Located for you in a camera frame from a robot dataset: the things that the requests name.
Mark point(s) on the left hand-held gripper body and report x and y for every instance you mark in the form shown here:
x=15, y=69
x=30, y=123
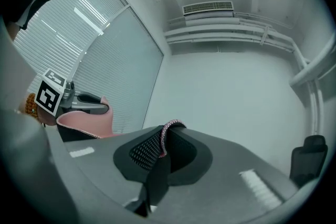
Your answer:
x=50, y=94

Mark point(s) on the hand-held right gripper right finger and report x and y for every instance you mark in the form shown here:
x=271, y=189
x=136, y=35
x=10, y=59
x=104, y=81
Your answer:
x=231, y=178

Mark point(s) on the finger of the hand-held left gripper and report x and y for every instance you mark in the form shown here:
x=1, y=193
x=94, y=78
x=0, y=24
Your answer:
x=89, y=108
x=89, y=97

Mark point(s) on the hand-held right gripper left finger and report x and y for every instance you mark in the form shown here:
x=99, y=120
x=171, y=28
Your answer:
x=105, y=160

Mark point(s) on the white slatted blinds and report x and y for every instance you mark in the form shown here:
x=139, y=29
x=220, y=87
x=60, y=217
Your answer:
x=105, y=65

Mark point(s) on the black mesh office chair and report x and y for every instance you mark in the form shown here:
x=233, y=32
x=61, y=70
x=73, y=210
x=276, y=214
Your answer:
x=307, y=160

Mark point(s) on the white pipes bundle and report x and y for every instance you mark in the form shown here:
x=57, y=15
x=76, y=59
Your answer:
x=210, y=32

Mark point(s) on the white air conditioner vent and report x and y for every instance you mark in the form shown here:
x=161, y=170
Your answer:
x=207, y=8

